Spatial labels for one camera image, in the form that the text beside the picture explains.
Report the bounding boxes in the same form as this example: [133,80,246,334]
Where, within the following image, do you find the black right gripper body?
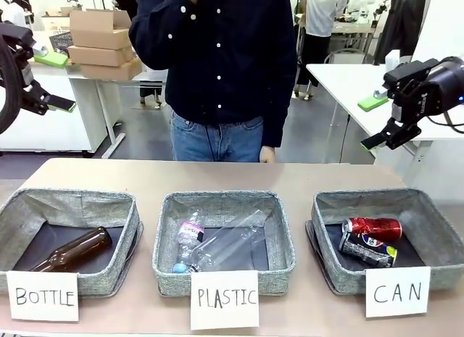
[393,60,458,122]

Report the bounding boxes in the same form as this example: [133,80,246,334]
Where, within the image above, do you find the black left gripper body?
[12,46,36,99]

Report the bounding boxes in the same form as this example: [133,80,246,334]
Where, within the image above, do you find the crushed red can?
[342,217,403,242]

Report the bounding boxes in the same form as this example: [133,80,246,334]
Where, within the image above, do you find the crushed black can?
[339,232,399,268]

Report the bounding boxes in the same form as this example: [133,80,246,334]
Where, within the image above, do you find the brown glass bottle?
[30,226,113,272]

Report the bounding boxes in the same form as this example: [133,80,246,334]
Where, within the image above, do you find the large clear plastic bottle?
[186,209,271,272]

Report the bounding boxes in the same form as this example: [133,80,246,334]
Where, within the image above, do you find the clear plastic water bottle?
[170,212,206,273]

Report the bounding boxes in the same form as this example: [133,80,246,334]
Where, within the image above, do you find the black mesh basket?
[49,31,73,57]

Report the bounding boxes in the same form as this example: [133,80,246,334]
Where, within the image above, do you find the grey fabric basket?
[152,190,297,297]
[305,188,464,294]
[0,187,144,297]

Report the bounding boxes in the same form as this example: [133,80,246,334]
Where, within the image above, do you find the paper label CAN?
[365,266,431,318]

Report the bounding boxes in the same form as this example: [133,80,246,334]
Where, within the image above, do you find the person's left hand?
[259,145,277,164]

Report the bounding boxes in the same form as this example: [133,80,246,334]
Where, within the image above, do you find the small white box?
[386,49,402,72]

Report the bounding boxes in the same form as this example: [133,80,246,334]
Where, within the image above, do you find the white plastic crate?
[41,14,72,36]

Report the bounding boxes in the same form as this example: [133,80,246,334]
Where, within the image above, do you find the hanging dark coat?
[373,0,427,65]

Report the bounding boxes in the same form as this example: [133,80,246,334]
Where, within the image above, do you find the grey chair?
[323,48,376,65]

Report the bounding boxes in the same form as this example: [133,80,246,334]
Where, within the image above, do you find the background wooden table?
[331,20,385,55]

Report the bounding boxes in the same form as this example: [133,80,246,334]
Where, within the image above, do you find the flat closed cardboard box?
[79,57,144,81]
[67,45,134,67]

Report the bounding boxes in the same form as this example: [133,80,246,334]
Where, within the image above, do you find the white desk with legs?
[68,67,170,159]

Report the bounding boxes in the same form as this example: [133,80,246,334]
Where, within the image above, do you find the open cardboard box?
[69,9,133,51]

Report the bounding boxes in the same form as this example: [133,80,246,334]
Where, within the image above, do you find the background person white shirt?
[293,0,349,99]

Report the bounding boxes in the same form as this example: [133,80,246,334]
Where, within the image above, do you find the background person dark clothes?
[114,0,139,21]

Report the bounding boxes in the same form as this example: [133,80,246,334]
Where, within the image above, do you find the person in dark shirt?
[128,0,299,163]

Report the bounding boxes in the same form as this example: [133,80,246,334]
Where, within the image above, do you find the paper label BOTTLE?
[6,270,80,322]

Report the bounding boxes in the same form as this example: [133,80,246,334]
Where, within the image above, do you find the paper label PLASTIC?
[190,270,260,330]

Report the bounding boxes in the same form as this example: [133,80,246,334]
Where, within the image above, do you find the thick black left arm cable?
[0,34,22,135]

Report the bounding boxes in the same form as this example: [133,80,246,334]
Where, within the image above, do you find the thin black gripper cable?
[427,110,464,135]

